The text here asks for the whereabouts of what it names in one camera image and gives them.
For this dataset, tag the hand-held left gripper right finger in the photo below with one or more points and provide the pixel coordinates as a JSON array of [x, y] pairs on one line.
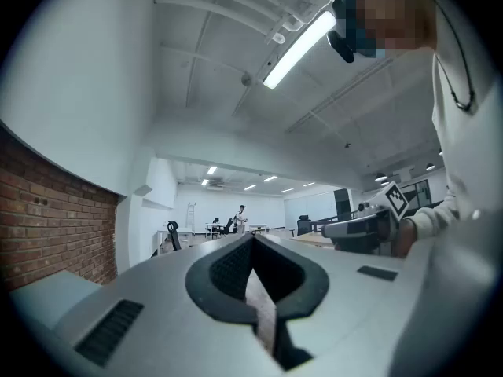
[[353, 308]]

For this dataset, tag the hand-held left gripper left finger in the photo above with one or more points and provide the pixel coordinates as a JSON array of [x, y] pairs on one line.
[[165, 308]]

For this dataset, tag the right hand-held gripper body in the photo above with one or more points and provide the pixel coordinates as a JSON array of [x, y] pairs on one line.
[[390, 202]]

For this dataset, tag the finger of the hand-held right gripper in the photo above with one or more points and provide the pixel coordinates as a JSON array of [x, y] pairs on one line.
[[338, 228]]

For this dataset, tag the person's right forearm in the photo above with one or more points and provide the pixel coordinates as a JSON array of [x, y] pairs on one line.
[[432, 220]]

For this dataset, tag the black cabinet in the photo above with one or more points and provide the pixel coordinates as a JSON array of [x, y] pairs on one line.
[[342, 204]]

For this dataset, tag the white table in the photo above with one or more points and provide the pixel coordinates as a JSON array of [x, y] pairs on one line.
[[173, 232], [257, 226]]

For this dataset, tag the row of ceiling light panels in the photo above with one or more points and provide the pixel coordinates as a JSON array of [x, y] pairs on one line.
[[259, 181]]

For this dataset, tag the white ladder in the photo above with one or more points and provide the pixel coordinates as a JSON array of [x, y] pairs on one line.
[[191, 216]]

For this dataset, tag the person's white shirt torso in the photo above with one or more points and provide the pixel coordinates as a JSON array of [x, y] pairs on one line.
[[471, 151]]

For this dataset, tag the round ceiling smoke detector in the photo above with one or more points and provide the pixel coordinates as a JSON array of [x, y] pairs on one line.
[[246, 79]]

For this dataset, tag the long ceiling tube light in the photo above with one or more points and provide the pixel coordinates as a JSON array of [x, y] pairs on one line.
[[298, 49]]

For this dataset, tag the person's head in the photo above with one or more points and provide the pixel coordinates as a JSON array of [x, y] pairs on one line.
[[393, 14]]

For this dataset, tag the white ceiling pipes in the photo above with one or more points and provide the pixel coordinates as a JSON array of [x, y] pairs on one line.
[[220, 2]]

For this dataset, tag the black head camera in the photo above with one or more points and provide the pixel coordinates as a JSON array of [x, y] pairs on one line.
[[341, 45]]

